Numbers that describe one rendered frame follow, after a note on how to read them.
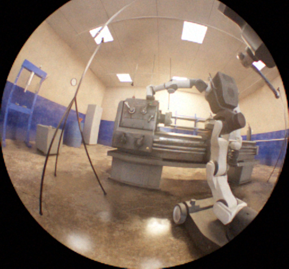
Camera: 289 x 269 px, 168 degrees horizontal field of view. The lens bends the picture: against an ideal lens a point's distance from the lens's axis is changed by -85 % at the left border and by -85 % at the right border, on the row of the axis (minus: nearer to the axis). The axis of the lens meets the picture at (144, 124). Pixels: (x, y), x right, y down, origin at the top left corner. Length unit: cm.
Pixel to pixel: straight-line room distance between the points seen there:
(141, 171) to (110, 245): 105
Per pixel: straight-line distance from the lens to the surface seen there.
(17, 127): 338
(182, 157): 150
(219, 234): 81
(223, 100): 84
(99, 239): 83
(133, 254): 78
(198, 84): 89
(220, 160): 89
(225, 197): 84
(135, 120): 144
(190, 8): 279
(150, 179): 147
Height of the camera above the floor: 73
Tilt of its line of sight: 8 degrees up
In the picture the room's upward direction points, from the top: 8 degrees clockwise
